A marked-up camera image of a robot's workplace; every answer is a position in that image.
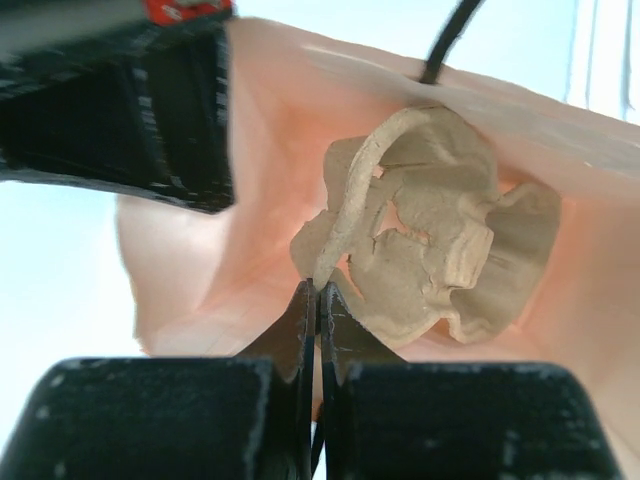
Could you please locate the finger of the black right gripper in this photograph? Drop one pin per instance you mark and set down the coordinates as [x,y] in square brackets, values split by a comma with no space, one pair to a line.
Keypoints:
[126,96]

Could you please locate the brown pulp cup carrier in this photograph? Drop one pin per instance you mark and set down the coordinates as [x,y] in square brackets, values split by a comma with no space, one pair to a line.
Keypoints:
[417,231]

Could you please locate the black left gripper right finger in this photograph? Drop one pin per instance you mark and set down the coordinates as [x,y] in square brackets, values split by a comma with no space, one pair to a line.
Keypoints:
[386,418]

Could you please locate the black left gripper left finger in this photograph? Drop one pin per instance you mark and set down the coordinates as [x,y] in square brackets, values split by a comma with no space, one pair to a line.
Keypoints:
[242,417]

